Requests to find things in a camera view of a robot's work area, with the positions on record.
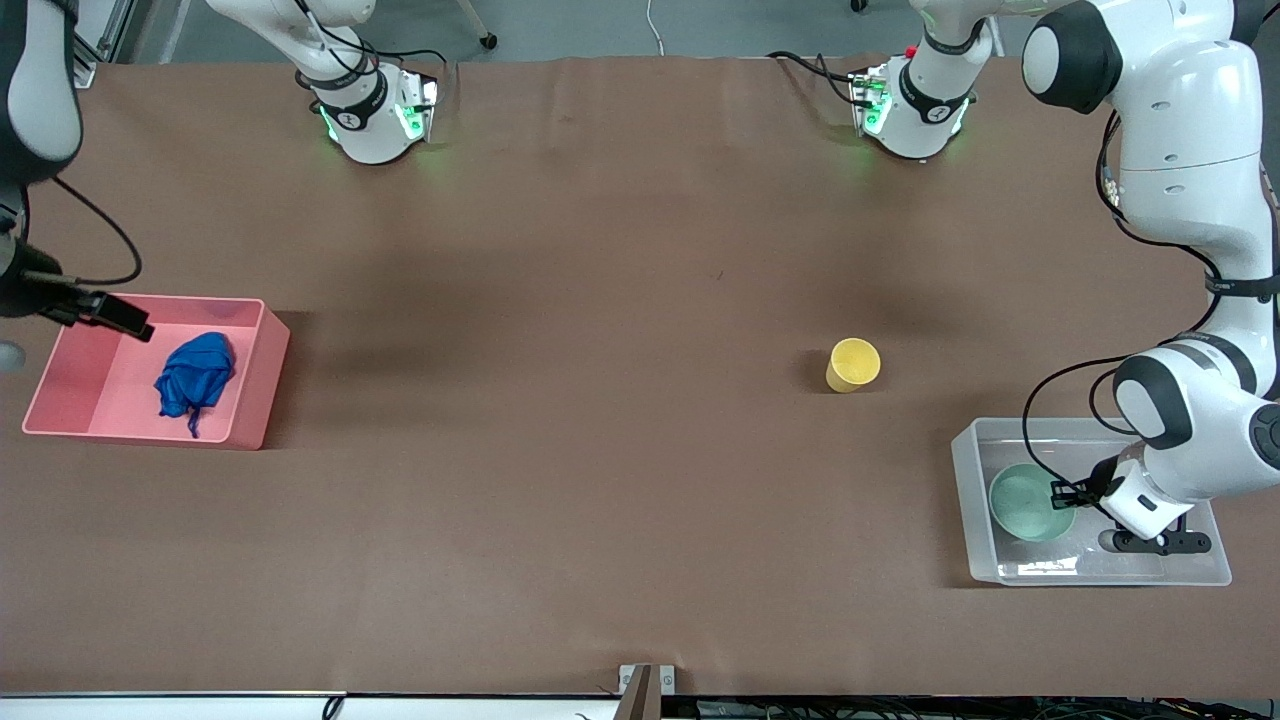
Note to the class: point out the pale green bowl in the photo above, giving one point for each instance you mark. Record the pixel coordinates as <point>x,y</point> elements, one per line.
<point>1025,505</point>

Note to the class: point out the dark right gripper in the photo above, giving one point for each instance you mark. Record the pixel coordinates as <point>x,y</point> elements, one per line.
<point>20,294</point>

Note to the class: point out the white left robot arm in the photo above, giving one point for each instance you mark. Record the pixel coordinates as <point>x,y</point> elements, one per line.
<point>1185,140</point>

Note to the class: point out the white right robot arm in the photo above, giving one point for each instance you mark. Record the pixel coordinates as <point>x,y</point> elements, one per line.
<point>40,90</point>

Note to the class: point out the brown paper table cover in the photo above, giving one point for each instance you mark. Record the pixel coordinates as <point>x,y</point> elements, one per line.
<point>640,300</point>

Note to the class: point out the aluminium frame profile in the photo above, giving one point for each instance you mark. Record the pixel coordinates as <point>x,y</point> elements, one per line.
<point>105,30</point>

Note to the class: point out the metal corner bracket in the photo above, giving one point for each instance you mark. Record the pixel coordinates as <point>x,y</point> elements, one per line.
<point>86,75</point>

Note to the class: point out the black caster wheel leg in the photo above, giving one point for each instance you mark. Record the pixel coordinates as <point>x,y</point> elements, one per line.
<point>480,30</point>

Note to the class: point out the clear plastic box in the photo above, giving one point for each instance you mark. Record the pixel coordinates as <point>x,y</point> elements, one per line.
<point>1000,560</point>

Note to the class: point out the yellow cup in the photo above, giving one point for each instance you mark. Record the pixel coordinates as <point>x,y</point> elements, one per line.
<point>853,365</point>

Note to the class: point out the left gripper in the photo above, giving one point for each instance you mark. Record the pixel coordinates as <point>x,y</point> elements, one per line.
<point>1097,482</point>

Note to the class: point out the pink plastic bin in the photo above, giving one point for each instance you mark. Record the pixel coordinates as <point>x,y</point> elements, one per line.
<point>110,380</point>

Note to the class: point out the metal edge clamp bracket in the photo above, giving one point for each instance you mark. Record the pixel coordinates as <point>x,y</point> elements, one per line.
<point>647,690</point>

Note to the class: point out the blue glove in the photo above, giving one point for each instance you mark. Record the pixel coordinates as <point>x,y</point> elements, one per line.
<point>195,375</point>

